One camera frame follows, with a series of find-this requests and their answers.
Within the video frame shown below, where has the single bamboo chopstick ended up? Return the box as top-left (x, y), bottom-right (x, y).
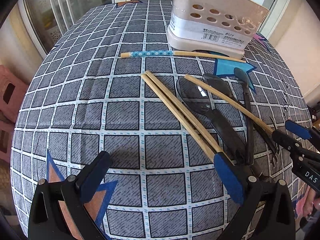
top-left (184, 74), bottom-right (273, 134)

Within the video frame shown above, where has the bamboo chopstick pair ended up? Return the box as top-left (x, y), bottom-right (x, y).
top-left (145, 70), bottom-right (234, 165)
top-left (140, 73), bottom-right (217, 163)

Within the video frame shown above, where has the person's hand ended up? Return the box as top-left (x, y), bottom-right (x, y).
top-left (302, 188), bottom-right (319, 218)

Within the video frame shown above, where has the small black spoon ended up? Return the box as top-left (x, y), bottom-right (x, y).
top-left (234, 68), bottom-right (254, 166)

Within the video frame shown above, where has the pink plastic stool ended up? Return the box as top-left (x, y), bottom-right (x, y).
top-left (1, 65), bottom-right (28, 163)

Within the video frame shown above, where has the grey checkered tablecloth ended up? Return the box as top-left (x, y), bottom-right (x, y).
top-left (10, 0), bottom-right (313, 240)

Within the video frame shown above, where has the beige plastic utensil holder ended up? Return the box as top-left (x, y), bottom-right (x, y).
top-left (167, 0), bottom-right (269, 60)

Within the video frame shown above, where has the blue patterned bamboo chopstick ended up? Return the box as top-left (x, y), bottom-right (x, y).
top-left (120, 50), bottom-right (246, 63)

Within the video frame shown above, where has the glass sliding door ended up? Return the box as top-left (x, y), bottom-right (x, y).
top-left (17, 0), bottom-right (115, 55)

